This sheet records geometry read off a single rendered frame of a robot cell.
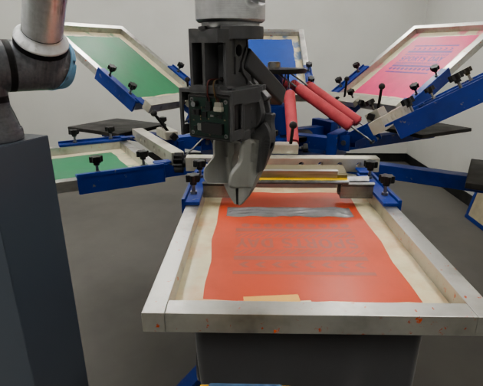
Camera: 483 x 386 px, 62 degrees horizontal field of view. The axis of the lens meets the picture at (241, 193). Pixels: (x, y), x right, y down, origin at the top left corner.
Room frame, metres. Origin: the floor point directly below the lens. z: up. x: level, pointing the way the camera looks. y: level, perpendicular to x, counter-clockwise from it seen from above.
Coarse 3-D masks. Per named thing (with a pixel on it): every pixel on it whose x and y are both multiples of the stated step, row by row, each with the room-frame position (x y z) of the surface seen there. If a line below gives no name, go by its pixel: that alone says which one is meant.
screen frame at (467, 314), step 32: (192, 224) 0.90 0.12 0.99; (416, 256) 0.78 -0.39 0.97; (160, 288) 0.62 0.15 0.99; (448, 288) 0.64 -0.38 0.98; (160, 320) 0.55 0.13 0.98; (192, 320) 0.55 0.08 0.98; (224, 320) 0.55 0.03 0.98; (256, 320) 0.55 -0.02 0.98; (288, 320) 0.54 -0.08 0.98; (320, 320) 0.54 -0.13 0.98; (352, 320) 0.54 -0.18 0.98; (384, 320) 0.54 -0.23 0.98; (416, 320) 0.54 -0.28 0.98; (448, 320) 0.54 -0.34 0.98; (480, 320) 0.54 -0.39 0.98
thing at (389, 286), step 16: (304, 192) 1.24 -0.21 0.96; (320, 192) 1.24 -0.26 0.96; (352, 208) 1.10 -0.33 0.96; (352, 224) 0.98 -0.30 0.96; (368, 240) 0.88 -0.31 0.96; (368, 256) 0.81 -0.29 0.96; (384, 256) 0.81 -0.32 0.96; (384, 272) 0.74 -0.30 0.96; (320, 288) 0.68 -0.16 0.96; (336, 288) 0.68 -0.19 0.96; (352, 288) 0.68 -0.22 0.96; (368, 288) 0.68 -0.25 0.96; (384, 288) 0.68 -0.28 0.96; (400, 288) 0.68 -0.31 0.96
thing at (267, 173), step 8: (264, 176) 1.13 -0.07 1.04; (272, 176) 1.13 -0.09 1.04; (280, 176) 1.13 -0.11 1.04; (288, 176) 1.13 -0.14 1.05; (296, 176) 1.13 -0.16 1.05; (304, 176) 1.13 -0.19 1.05; (312, 176) 1.13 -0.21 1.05; (320, 176) 1.13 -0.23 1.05; (328, 176) 1.13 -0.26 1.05; (336, 176) 1.13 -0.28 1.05; (264, 184) 1.13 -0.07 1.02; (272, 184) 1.13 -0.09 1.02; (280, 184) 1.13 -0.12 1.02; (288, 184) 1.13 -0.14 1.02; (296, 184) 1.13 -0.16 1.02; (304, 184) 1.13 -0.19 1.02; (312, 184) 1.13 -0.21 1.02; (320, 184) 1.13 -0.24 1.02; (328, 184) 1.13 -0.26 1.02
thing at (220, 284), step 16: (256, 192) 1.24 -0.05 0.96; (224, 208) 1.10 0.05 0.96; (224, 224) 0.98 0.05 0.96; (224, 240) 0.88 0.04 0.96; (224, 256) 0.81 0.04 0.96; (208, 272) 0.74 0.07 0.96; (224, 272) 0.74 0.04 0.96; (208, 288) 0.68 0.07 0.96; (224, 288) 0.68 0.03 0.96; (240, 288) 0.68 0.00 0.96; (256, 288) 0.68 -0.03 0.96; (272, 288) 0.68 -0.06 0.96; (288, 288) 0.68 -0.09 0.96; (304, 288) 0.68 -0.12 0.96
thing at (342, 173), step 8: (264, 168) 1.17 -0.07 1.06; (272, 168) 1.17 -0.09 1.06; (280, 168) 1.17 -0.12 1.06; (288, 168) 1.17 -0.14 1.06; (296, 168) 1.17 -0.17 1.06; (304, 168) 1.17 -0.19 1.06; (312, 168) 1.17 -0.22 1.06; (320, 168) 1.17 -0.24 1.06; (328, 168) 1.17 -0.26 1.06; (336, 168) 1.17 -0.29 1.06; (344, 168) 1.17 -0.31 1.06; (344, 176) 1.13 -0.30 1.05
